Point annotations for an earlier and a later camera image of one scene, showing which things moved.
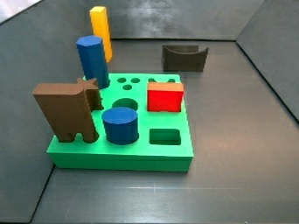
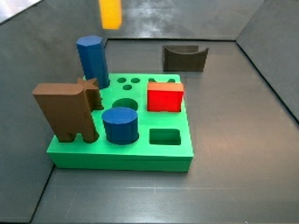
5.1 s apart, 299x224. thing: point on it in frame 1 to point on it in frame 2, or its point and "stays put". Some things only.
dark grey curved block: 183,58 stays put
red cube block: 164,96 stays put
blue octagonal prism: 94,59 stays put
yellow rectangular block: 100,29 to 111,14
